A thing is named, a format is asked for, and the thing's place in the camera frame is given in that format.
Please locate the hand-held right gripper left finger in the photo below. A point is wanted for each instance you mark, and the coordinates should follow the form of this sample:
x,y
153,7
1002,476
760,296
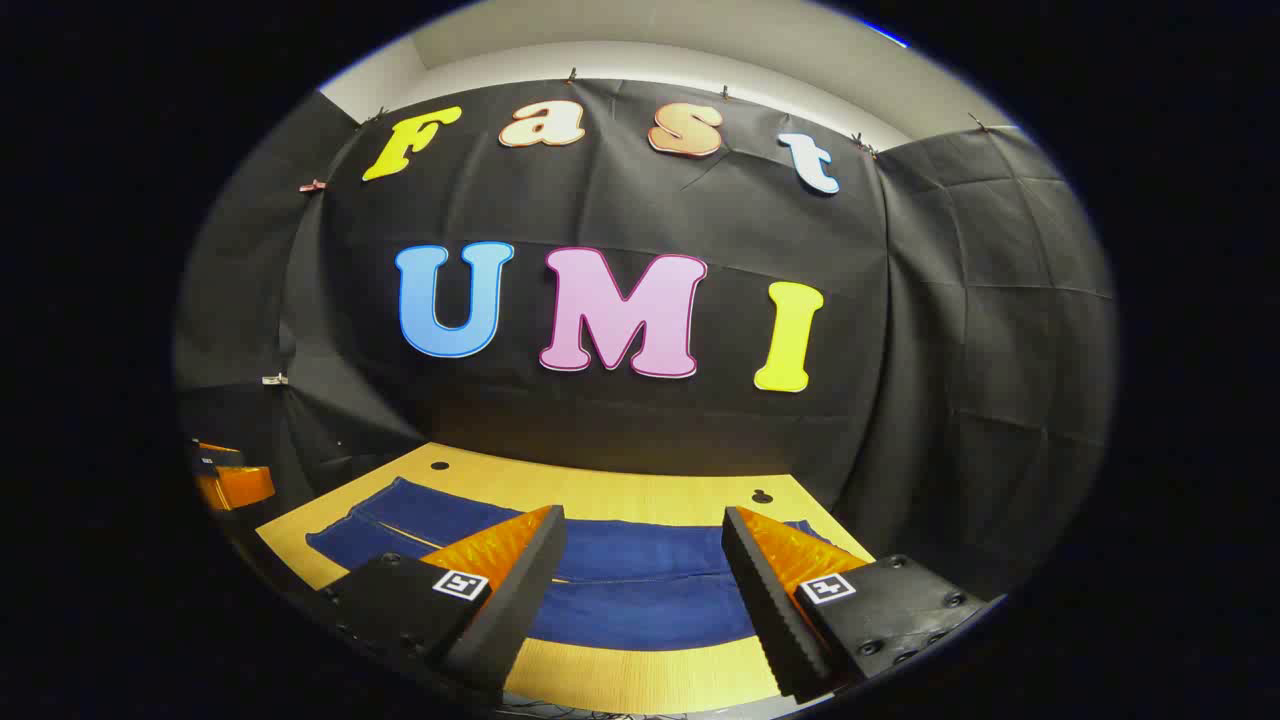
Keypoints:
x,y
510,610

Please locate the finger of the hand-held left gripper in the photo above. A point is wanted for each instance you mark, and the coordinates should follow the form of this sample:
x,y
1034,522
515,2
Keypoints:
x,y
215,457
243,486

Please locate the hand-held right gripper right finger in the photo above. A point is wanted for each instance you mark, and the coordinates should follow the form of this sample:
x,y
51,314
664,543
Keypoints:
x,y
770,610

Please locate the blue denim jeans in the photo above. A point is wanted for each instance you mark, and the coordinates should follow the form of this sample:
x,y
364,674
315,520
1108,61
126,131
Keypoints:
x,y
640,590

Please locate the red cloth clip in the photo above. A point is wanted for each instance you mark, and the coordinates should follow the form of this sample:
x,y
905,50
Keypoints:
x,y
312,185

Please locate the black backdrop cloth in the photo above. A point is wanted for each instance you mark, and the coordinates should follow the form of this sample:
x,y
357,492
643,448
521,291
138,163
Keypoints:
x,y
900,350

